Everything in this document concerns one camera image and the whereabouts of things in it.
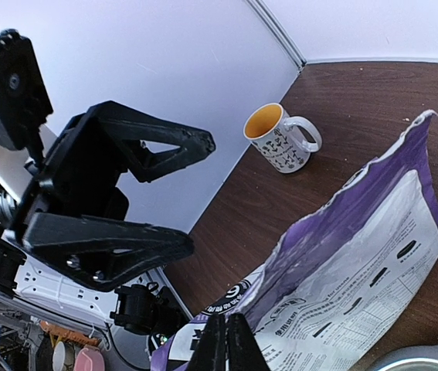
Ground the purple pet food bag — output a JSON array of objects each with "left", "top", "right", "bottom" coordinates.
[{"left": 149, "top": 109, "right": 438, "bottom": 371}]

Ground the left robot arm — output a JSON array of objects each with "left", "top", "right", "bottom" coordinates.
[{"left": 0, "top": 101, "right": 216, "bottom": 335}]

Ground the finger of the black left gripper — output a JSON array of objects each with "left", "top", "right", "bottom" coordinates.
[
  {"left": 22, "top": 213, "right": 194, "bottom": 292},
  {"left": 87, "top": 101, "right": 216, "bottom": 182}
]

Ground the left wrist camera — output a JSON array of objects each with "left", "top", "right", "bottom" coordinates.
[{"left": 0, "top": 29, "right": 53, "bottom": 154}]

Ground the left aluminium frame post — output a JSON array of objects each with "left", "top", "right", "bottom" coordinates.
[{"left": 245, "top": 0, "right": 307, "bottom": 73}]

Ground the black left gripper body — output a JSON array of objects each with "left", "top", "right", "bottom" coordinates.
[{"left": 5, "top": 112, "right": 129, "bottom": 247}]

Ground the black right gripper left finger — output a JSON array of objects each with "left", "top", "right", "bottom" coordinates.
[{"left": 189, "top": 315, "right": 227, "bottom": 371}]

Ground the grey double bowl feeder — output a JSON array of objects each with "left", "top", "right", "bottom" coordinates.
[{"left": 371, "top": 320, "right": 438, "bottom": 371}]

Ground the steel bowl near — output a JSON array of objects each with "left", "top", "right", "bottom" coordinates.
[{"left": 378, "top": 358, "right": 438, "bottom": 371}]

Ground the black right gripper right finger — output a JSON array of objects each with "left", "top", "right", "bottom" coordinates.
[{"left": 228, "top": 314, "right": 270, "bottom": 371}]

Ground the patterned mug orange inside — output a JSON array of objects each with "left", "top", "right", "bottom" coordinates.
[{"left": 243, "top": 103, "right": 322, "bottom": 174}]

